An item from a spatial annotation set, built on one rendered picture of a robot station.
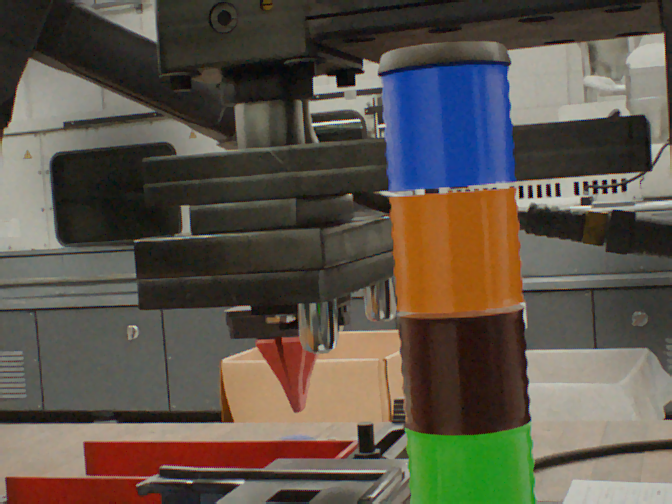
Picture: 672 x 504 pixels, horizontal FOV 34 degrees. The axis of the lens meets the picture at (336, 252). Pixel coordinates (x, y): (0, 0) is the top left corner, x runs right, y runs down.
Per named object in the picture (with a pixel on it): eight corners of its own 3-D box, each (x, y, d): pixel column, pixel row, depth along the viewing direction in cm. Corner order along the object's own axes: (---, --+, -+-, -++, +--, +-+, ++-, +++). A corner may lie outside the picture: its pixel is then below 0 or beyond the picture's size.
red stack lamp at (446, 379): (420, 408, 35) (413, 304, 35) (539, 407, 34) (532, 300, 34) (390, 435, 32) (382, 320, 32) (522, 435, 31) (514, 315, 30)
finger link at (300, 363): (264, 404, 105) (254, 307, 105) (335, 402, 103) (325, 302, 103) (236, 421, 99) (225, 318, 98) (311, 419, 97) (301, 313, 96)
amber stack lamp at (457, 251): (412, 299, 35) (405, 195, 35) (532, 295, 34) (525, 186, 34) (381, 315, 32) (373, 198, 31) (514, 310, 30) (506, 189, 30)
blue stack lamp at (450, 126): (405, 190, 35) (397, 84, 35) (525, 181, 34) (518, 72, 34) (373, 192, 31) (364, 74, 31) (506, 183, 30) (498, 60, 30)
